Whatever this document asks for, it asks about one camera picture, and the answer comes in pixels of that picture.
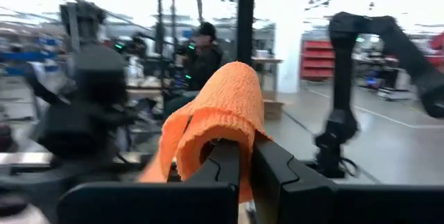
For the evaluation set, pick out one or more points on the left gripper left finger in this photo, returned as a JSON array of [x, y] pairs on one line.
[[156, 205]]

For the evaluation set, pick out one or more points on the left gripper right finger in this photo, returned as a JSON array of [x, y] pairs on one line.
[[329, 205]]

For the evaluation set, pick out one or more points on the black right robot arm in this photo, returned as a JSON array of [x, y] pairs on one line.
[[343, 78]]

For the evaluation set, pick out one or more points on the brown cardboard box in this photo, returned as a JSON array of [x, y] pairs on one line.
[[274, 107]]

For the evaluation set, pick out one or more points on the red storage shelf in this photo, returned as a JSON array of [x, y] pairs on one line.
[[317, 61]]

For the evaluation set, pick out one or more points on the person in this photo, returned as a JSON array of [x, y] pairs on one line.
[[204, 64]]

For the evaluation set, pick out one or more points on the black vertical frame post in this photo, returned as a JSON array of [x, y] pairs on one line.
[[246, 16]]

